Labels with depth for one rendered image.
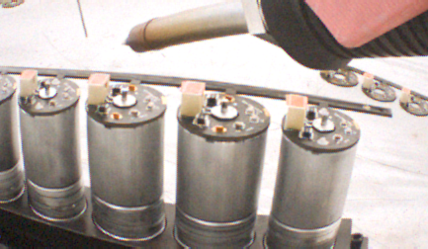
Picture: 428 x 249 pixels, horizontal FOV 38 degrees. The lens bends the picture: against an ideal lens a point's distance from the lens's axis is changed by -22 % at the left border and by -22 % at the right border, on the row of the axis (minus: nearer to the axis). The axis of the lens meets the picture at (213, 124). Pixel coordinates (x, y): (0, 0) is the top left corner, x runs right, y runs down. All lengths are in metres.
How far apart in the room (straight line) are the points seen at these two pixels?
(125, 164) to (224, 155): 0.03
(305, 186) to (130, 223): 0.05
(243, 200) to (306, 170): 0.02
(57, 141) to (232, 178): 0.05
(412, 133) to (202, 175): 0.17
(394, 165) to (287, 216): 0.12
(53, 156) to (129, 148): 0.03
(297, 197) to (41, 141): 0.08
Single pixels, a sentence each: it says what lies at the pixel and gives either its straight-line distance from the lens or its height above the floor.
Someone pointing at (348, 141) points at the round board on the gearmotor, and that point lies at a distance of 0.20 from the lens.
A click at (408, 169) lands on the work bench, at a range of 0.32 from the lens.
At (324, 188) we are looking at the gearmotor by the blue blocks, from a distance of 0.20.
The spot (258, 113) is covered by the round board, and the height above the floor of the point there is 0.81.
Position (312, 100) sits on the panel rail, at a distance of 0.22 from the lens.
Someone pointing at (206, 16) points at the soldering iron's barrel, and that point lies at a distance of 0.15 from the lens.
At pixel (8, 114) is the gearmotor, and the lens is 0.23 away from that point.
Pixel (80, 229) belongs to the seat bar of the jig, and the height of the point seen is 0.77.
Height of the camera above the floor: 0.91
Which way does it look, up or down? 28 degrees down
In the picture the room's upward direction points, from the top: 4 degrees clockwise
